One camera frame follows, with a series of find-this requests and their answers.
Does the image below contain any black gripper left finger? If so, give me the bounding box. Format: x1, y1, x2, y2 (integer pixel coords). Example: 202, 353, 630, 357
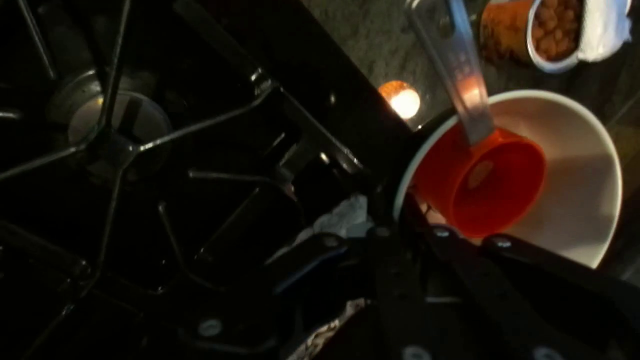
189, 228, 381, 360

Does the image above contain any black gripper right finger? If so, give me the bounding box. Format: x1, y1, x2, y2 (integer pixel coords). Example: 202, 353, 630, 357
375, 198, 640, 360

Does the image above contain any black bowl white inside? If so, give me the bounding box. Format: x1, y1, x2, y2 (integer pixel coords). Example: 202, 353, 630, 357
391, 89, 627, 273

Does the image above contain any black gas stove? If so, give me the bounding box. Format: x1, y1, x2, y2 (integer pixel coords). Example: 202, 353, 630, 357
0, 0, 433, 360

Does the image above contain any round grey burner cap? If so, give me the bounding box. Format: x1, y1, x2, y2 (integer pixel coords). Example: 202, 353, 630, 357
46, 69, 175, 146

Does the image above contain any jar of brown nuts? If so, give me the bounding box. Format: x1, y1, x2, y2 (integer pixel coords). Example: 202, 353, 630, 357
478, 0, 586, 75

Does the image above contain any white plastic bag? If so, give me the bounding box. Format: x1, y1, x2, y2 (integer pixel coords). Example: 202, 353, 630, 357
575, 0, 634, 65

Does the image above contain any orange measuring cup metal handle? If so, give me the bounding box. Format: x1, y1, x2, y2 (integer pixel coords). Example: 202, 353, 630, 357
406, 0, 550, 242

